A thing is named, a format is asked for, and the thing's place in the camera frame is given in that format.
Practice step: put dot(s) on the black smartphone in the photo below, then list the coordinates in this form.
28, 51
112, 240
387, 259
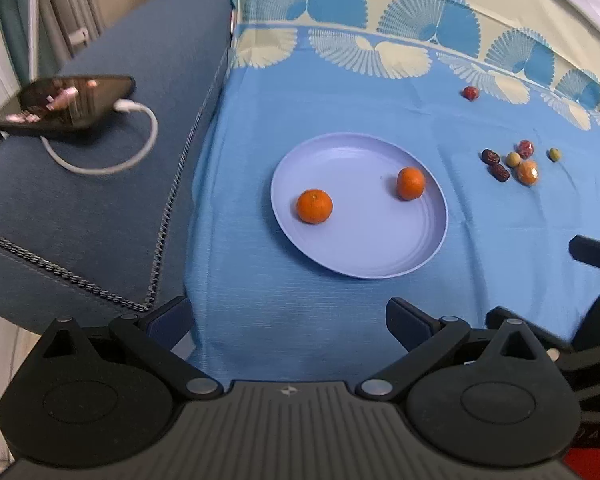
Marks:
62, 105

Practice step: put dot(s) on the orange fruit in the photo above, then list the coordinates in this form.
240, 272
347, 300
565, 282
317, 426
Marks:
527, 172

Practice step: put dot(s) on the dark red date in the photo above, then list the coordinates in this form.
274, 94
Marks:
490, 157
499, 172

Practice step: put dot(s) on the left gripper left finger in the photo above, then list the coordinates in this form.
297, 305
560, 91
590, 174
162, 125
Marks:
151, 337

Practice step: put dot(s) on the blue patterned cloth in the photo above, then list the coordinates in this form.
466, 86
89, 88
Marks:
395, 70

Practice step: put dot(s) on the yellow green small fruit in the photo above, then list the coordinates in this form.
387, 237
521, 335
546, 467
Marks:
513, 159

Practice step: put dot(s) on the red fruit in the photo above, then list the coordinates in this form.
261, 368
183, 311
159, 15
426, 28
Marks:
525, 149
470, 93

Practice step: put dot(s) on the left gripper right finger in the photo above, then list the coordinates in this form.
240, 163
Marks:
429, 343

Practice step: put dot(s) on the lilac round plate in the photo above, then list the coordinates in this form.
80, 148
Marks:
371, 232

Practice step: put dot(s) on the orange mandarin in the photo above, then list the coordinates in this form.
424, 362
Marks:
410, 183
314, 206

